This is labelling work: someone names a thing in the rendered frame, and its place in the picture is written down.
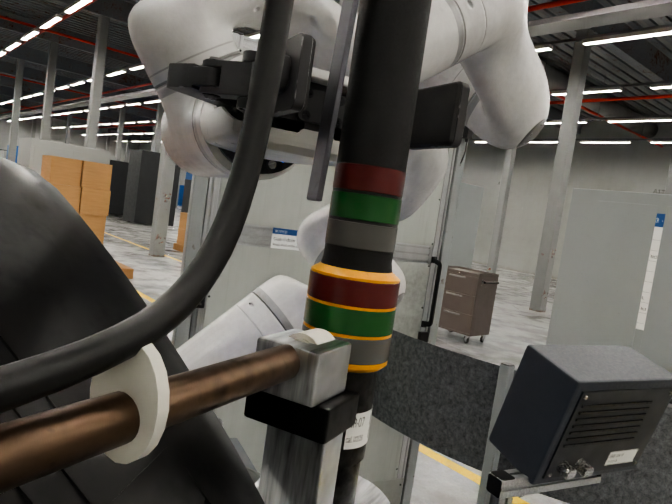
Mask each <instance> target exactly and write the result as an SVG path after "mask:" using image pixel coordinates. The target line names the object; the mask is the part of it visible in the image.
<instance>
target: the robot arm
mask: <svg viewBox="0 0 672 504"><path fill-rule="evenodd" d="M528 1H529V0H432V4H431V11H430V17H429V24H428V30H427V37H426V44H425V50H424V57H423V63H422V70H421V76H420V83H419V89H418V96H417V103H416V109H415V116H414V122H413V129H412V135H411V142H410V148H409V155H408V161H407V168H406V179H405V185H404V192H403V197H402V205H401V212H400V218H399V222H400V221H402V220H405V219H407V218H408V217H410V216H411V215H413V214H414V213H415V212H416V211H417V210H418V209H419V208H420V207H421V206H422V205H423V204H424V202H425V201H426V200H427V199H428V198H429V196H430V195H431V194H432V193H433V191H434V190H435V188H436V187H437V186H438V184H439V183H440V181H441V180H442V179H443V177H444V175H445V173H446V170H447V166H448V148H457V147H459V146H460V144H461V142H462V137H463V130H464V126H466V127H468V128H469V129H470V130H471V131H472V132H473V133H474V134H476V135H477V136H478V137H479V138H481V139H482V140H484V141H485V142H487V143H488V144H490V145H492V146H495V147H497V148H501V149H515V148H518V147H522V146H525V145H527V144H528V143H529V142H530V141H532V140H533V139H534V138H535V137H536V136H537V135H538V134H539V133H540V131H541V130H542V128H544V126H545V123H546V120H547V117H548V113H549V107H550V92H549V85H548V80H547V77H546V73H545V70H544V68H543V65H542V63H541V60H540V58H539V56H538V54H537V52H536V50H535V48H534V45H533V43H532V41H531V38H530V35H529V31H528V24H527V13H528ZM264 3H265V0H140V1H139V2H138V3H137V4H136V5H135V6H134V7H133V8H132V10H131V12H130V14H129V16H128V30H129V35H130V38H131V41H132V44H133V46H134V48H135V51H136V53H137V55H138V57H139V59H140V61H141V63H142V65H143V67H144V69H145V71H146V73H147V75H148V77H149V79H150V81H151V83H152V85H153V87H154V89H155V91H156V93H157V95H158V97H159V99H160V101H161V103H162V106H163V108H164V114H163V117H162V121H161V137H162V142H163V145H164V147H165V150H166V152H167V153H168V155H169V157H170V158H171V159H172V160H173V162H174V163H175V164H177V165H178V166H179V167H180V168H182V169H183V170H185V171H187V172H188V173H191V174H193V175H197V176H202V177H218V178H229V175H230V171H231V167H232V164H233V160H234V156H235V152H236V149H237V144H238V140H239V136H240V131H241V127H242V123H243V118H244V114H245V109H246V104H247V99H248V94H249V89H250V84H251V79H252V74H253V68H254V63H255V57H256V52H257V51H254V50H245V51H244V52H243V55H241V53H239V52H240V51H239V49H238V47H237V45H236V42H235V40H234V37H233V29H235V28H239V27H249V28H254V29H257V30H260V28H261V22H262V16H263V10H264ZM340 13H341V6H340V5H339V4H338V3H336V2H335V1H334V0H294V5H293V11H292V17H291V24H290V30H289V36H288V42H287V48H286V54H285V59H284V65H283V70H282V76H281V81H280V87H279V92H278V97H277V102H276V107H275V112H274V117H273V122H272V126H271V130H270V135H269V139H268V144H267V148H266V152H265V157H264V161H263V164H262V168H261V172H260V176H259V180H266V179H272V178H275V177H277V176H280V175H282V174H284V173H285V172H287V171H289V170H290V169H291V168H292V167H293V166H295V164H306V165H313V160H314V154H315V149H316V144H317V138H318V133H319V127H320V122H321V116H322V111H323V105H324V100H325V95H326V89H327V84H328V78H329V73H330V67H331V62H332V56H333V51H334V46H335V40H336V35H337V29H338V24H339V18H340ZM357 17H358V13H357V14H356V20H355V25H354V30H353V36H352V41H351V47H350V52H349V57H348V63H347V68H346V74H345V79H344V84H343V90H342V95H341V101H340V106H339V111H338V117H337V122H336V128H335V133H334V138H333V144H332V149H331V155H330V160H329V165H328V166H334V167H336V163H337V157H338V150H339V143H340V136H341V129H342V122H343V115H344V108H345V101H346V94H347V87H348V80H349V73H350V66H351V59H352V52H353V45H354V38H355V31H356V24H357ZM329 209H330V204H328V205H326V206H324V207H322V208H320V209H318V210H316V211H314V212H313V213H310V214H309V215H308V216H307V217H306V218H305V219H304V220H303V221H302V223H301V224H300V226H299V229H298V231H297V245H298V248H299V251H300V252H301V254H302V256H303V257H304V258H305V260H306V261H307V262H308V263H309V264H310V266H313V265H315V264H317V263H319V262H321V260H322V257H323V254H324V248H325V237H326V230H327V223H328V218H329ZM307 289H308V285H305V284H303V283H301V282H299V281H297V280H295V279H293V278H290V277H288V276H284V275H277V276H274V277H272V278H271V279H269V280H267V281H266V282H264V283H263V284H262V285H260V286H259V287H258V288H256V289H255V290H254V291H252V292H251V293H250V294H248V295H247V296H246V297H244V298H243V299H242V300H240V301H239V302H238V303H237V304H235V305H234V306H233V307H231V308H230V309H229V310H227V311H226V312H225V313H223V314H222V315H221V316H220V317H218V318H217V319H216V320H214V321H213V322H212V323H210V324H209V325H208V326H206V327H205V328H204V329H202V330H201V331H200V332H198V333H197V334H196V335H194V336H193V337H192V338H191V339H189V340H188V341H187V342H185V343H184V344H183V345H181V346H180V347H179V348H177V349H176V350H177V352H178V353H179V355H180V356H181V358H182V360H183V361H184V363H185V364H186V366H187V368H188V369H189V371H190V370H193V369H197V368H200V367H204V366H208V365H211V364H215V363H218V362H222V361H225V360H229V359H232V358H236V357H240V356H243V355H247V354H250V353H254V352H256V347H257V340H258V338H259V337H262V336H266V335H270V334H274V333H278V332H283V331H287V330H291V329H295V328H296V329H300V330H302V324H303V321H304V320H303V317H304V310H305V303H306V296H307Z"/></svg>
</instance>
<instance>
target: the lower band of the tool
mask: <svg viewBox="0 0 672 504"><path fill-rule="evenodd" d="M311 270H312V271H314V272H317V273H320V274H323V275H327V276H332V277H337V278H342V279H347V280H354V281H361V282H369V283H380V284H397V283H400V279H399V278H398V277H397V276H396V275H395V274H394V273H393V272H392V273H373V272H364V271H357V270H350V269H344V268H339V267H335V266H330V265H327V264H324V263H322V262H319V263H317V264H315V265H313V266H311ZM307 297H308V298H310V299H311V300H314V301H316V302H319V303H322V304H326V305H330V306H334V307H339V308H345V309H351V310H358V311H368V312H390V311H394V310H395V309H396V307H395V308H392V309H367V308H358V307H351V306H344V305H339V304H334V303H330V302H326V301H322V300H319V299H316V298H313V297H311V296H310V295H308V294H307ZM329 333H330V334H332V335H333V336H338V337H343V338H350V339H359V340H383V339H388V338H390V337H391V335H392V334H391V335H389V336H385V337H357V336H349V335H343V334H337V333H333V332H329ZM386 365H387V362H385V363H382V364H378V365H350V364H349V366H348V372H352V373H370V372H376V371H379V370H380V369H382V368H383V367H385V366H386Z"/></svg>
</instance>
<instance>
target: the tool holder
mask: <svg viewBox="0 0 672 504"><path fill-rule="evenodd" d="M299 332H303V330H300V329H296V328H295V329H291V330H287V331H283V332H278V333H274V334H270V335H266V336H262V337H259V338H258V340H257V347H256V352H257V351H261V350H265V349H268V348H272V347H275V346H279V345H283V344H290V345H291V346H293V348H294V349H295V350H296V352H297V353H298V356H299V359H300V369H299V372H298V373H297V375H296V376H295V377H294V378H292V379H290V380H287V381H285V382H282V383H280V384H277V385H275V386H272V387H270V388H267V389H265V390H262V391H259V392H257V393H254V394H252V395H249V396H247V397H246V403H245V410H244V416H246V417H248V418H251V419H253V420H256V421H259V422H262V423H264V424H267V432H266V439H265V446H264V453H263V461H262V468H261V475H260V479H259V480H258V481H257V482H256V483H255V486H256V488H257V490H258V491H259V493H260V495H261V497H262V499H263V501H264V503H265V504H333V497H334V491H335V484H336V477H337V471H338V464H339V457H340V450H341V444H342V437H343V432H344V431H346V430H347V429H349V428H350V427H352V426H353V425H354V424H355V421H356V414H357V408H358V401H359V393H357V392H354V391H351V390H347V389H345V386H346V380H347V373H348V366H349V360H350V353H351V343H349V342H345V341H342V340H338V339H334V340H331V341H328V342H324V343H321V344H318V345H317V344H313V343H305V342H301V341H297V340H294V339H295V338H291V337H288V336H290V335H292V334H295V333H299ZM354 504H390V502H389V500H388V499H387V497H386V496H385V495H384V494H383V492H382V491H381V490H380V489H379V488H377V487H376V486H375V485H374V484H372V483H371V482H369V481H368V480H366V479H364V478H362V477H360V476H358V482H357V489H356V495H355V502H354Z"/></svg>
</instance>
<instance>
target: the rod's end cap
mask: <svg viewBox="0 0 672 504"><path fill-rule="evenodd" d="M288 337H291V338H295V339H294V340H297V341H301V342H305V343H313V344H317V345H318V344H321V343H324V342H328V341H331V340H334V339H335V338H334V337H333V336H332V334H330V333H329V332H328V331H326V330H324V329H320V328H315V329H311V330H307V331H303V332H299V333H295V334H292V335H290V336H288Z"/></svg>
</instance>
